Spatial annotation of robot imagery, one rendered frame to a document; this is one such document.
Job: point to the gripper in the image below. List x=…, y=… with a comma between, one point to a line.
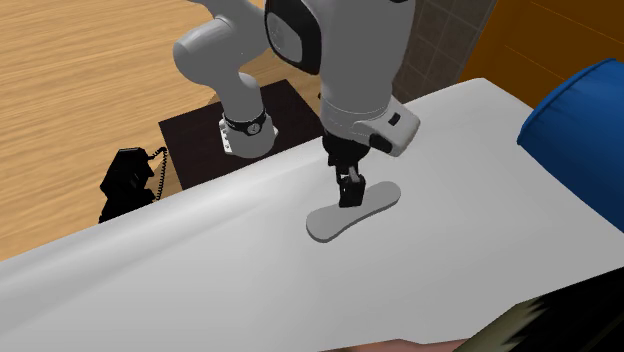
x=343, y=148

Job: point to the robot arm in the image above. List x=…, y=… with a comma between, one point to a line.
x=356, y=58

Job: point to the grey flat insole-shaped object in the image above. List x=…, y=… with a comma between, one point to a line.
x=375, y=200

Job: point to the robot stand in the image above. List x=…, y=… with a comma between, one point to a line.
x=195, y=146

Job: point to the white bed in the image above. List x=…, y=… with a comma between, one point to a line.
x=195, y=278

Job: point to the blue pillow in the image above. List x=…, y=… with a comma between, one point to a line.
x=580, y=136

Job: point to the orange wooden cabinet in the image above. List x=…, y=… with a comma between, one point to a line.
x=551, y=44

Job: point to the olive and black blanket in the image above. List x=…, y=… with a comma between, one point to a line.
x=570, y=322

